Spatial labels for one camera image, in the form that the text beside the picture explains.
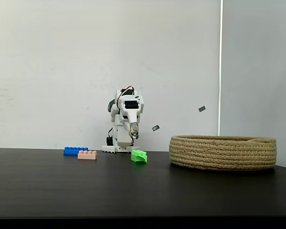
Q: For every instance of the green lego block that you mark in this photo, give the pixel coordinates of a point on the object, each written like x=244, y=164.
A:
x=138, y=156

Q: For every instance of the pink lego block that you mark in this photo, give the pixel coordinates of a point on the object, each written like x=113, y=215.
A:
x=87, y=155

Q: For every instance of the blue lego block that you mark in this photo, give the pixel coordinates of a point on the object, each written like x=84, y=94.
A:
x=71, y=150

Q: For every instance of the grey tape piece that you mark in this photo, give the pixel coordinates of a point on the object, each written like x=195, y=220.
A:
x=202, y=108
x=156, y=127

